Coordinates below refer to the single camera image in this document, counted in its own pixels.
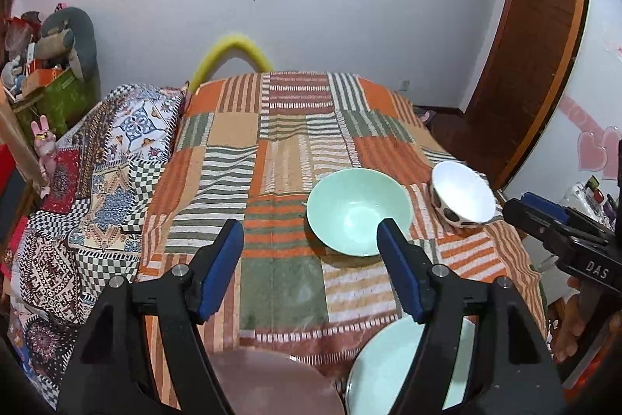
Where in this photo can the yellow foam tube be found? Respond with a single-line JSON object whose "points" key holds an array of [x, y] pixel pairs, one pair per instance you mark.
{"points": [[228, 43]]}

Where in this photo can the wooden door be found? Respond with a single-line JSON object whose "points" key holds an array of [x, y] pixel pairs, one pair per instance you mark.
{"points": [[534, 31]]}

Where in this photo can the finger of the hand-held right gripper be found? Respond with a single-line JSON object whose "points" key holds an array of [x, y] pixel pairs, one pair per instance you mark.
{"points": [[532, 223], [546, 207]]}

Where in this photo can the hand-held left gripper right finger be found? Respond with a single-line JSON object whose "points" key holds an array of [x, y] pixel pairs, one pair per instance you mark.
{"points": [[396, 264]]}

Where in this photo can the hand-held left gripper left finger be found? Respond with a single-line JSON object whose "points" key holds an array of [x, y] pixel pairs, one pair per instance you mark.
{"points": [[221, 269]]}

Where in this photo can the grey plush toy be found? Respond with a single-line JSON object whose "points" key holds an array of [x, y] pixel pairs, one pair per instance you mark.
{"points": [[80, 40]]}

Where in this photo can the wooden slat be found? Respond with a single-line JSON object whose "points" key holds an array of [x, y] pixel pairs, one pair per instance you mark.
{"points": [[22, 147]]}

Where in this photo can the red box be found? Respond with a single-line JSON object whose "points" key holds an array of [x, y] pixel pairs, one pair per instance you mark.
{"points": [[5, 162]]}

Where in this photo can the orange striped patchwork blanket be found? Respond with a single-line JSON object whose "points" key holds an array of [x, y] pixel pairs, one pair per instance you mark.
{"points": [[282, 142]]}

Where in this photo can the orange box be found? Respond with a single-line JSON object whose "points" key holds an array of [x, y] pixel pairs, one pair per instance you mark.
{"points": [[43, 79]]}

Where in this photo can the green bowl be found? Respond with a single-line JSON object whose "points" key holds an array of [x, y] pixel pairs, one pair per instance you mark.
{"points": [[354, 211]]}

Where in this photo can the mauve plate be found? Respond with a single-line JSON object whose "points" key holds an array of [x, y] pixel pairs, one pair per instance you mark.
{"points": [[277, 386]]}

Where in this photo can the pink wall sticker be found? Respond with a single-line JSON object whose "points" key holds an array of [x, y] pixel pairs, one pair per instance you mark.
{"points": [[593, 147]]}

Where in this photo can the pink rabbit toy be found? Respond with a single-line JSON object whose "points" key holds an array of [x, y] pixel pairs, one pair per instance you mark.
{"points": [[43, 147]]}

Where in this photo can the white spotted bowl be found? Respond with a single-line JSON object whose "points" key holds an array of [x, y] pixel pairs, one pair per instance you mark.
{"points": [[461, 191]]}

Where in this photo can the person's right hand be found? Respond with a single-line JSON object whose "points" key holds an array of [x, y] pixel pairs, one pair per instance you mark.
{"points": [[573, 317]]}

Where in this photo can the green plate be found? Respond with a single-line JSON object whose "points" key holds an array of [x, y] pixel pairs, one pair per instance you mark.
{"points": [[384, 371]]}

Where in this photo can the green storage box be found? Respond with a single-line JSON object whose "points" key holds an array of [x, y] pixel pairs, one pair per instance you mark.
{"points": [[63, 99]]}

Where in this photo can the white wall outlet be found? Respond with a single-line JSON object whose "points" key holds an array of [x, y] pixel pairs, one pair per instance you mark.
{"points": [[404, 85]]}

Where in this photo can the patterned checkered quilt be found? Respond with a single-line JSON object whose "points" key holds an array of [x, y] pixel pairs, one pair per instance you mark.
{"points": [[107, 201]]}

